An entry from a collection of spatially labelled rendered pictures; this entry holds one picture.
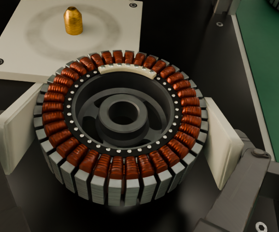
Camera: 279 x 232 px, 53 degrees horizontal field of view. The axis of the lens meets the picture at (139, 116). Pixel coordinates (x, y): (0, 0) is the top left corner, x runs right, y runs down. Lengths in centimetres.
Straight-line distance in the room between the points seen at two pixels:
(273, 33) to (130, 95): 31
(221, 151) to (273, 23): 35
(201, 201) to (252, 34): 28
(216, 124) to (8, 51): 23
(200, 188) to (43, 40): 22
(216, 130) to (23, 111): 11
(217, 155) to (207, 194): 8
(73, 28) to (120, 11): 7
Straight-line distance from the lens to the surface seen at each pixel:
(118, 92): 21
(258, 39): 44
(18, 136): 16
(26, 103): 17
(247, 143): 17
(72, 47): 32
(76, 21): 32
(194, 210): 23
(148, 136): 19
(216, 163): 16
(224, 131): 16
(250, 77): 38
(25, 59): 31
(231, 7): 42
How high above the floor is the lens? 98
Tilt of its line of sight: 53 degrees down
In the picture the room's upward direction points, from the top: 8 degrees clockwise
